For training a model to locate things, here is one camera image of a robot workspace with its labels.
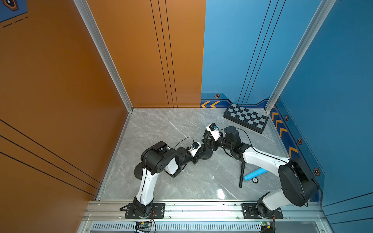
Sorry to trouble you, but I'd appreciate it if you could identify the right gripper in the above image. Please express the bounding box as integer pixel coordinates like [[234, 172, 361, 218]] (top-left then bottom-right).
[[200, 132, 233, 151]]

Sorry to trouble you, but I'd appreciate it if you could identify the black mic clip pole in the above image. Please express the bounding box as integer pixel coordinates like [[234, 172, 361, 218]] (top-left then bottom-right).
[[239, 162, 246, 188], [202, 132, 212, 154]]

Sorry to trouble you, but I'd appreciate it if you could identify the black round stand base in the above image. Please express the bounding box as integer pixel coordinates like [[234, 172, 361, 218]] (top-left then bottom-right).
[[196, 144, 213, 160]]

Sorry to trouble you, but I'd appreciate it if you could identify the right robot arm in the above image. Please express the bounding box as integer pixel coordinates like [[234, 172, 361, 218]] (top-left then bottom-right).
[[202, 123, 320, 218]]

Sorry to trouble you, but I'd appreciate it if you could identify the folded chess board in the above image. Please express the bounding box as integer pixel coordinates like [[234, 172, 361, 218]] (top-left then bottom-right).
[[223, 103, 269, 134]]

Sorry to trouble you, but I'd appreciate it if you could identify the light blue tube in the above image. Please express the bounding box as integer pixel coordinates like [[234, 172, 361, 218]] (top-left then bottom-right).
[[244, 168, 267, 181]]

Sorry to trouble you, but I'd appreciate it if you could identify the left circuit board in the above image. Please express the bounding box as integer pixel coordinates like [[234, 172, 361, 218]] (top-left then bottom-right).
[[134, 221, 153, 233]]

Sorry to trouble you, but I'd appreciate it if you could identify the circuit board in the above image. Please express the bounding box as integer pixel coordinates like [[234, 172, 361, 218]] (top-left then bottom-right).
[[134, 221, 153, 233], [259, 222, 276, 233]]

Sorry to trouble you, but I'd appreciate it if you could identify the right circuit board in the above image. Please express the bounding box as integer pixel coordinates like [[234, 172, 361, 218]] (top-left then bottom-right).
[[259, 222, 276, 233]]

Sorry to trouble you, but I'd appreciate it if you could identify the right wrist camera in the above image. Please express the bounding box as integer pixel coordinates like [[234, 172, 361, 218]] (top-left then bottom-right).
[[206, 123, 220, 141]]

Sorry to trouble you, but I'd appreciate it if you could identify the aluminium front rail frame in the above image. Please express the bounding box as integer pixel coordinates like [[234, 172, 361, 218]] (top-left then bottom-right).
[[77, 200, 333, 233]]

